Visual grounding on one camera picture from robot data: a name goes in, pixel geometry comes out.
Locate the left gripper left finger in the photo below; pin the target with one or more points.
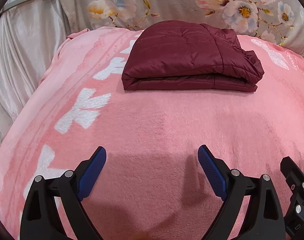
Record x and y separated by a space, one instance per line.
41 220

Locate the maroon puffer jacket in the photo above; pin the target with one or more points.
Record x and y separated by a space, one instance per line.
177 55

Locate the pink fleece blanket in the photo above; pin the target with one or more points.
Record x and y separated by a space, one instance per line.
152 180

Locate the grey floral quilt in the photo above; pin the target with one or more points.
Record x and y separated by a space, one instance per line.
277 21

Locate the silver satin curtain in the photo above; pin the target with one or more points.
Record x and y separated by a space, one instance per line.
30 32

